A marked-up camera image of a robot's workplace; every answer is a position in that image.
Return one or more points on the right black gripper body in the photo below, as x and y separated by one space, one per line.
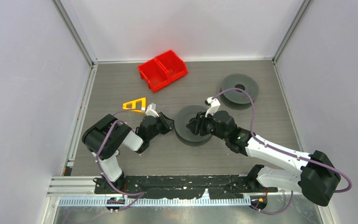
208 126

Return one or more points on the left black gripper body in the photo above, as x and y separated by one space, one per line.
161 126

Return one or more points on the grey spool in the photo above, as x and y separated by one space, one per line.
182 118
236 99

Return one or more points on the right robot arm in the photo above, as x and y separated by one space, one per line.
313 174

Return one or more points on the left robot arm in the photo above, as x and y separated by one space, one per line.
105 137

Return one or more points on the yellow triangular plastic piece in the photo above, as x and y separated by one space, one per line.
137 105

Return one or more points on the left red bin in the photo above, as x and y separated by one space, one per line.
154 74

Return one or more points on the red bin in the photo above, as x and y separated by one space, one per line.
154 74
173 64

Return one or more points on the right red bin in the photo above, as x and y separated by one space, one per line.
173 64

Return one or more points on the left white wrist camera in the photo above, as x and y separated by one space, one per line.
150 110

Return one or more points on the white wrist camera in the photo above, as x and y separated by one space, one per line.
213 106
150 110

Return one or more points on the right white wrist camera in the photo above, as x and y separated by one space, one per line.
213 106

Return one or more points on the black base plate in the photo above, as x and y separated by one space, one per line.
189 186

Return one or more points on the grey slotted cable duct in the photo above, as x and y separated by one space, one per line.
122 201

